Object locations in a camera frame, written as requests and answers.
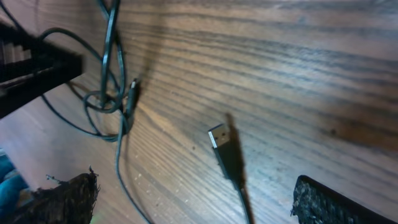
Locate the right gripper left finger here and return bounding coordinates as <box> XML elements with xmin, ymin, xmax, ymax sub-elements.
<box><xmin>6</xmin><ymin>169</ymin><xmax>100</xmax><ymax>224</ymax></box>

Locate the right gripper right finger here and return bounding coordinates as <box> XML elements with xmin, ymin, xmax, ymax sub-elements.
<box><xmin>291</xmin><ymin>175</ymin><xmax>395</xmax><ymax>224</ymax></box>

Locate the black cables bundle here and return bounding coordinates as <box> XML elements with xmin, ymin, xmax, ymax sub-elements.
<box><xmin>0</xmin><ymin>0</ymin><xmax>254</xmax><ymax>224</ymax></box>

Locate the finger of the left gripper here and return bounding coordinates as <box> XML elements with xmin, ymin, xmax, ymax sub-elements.
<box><xmin>1</xmin><ymin>23</ymin><xmax>83</xmax><ymax>118</ymax></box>

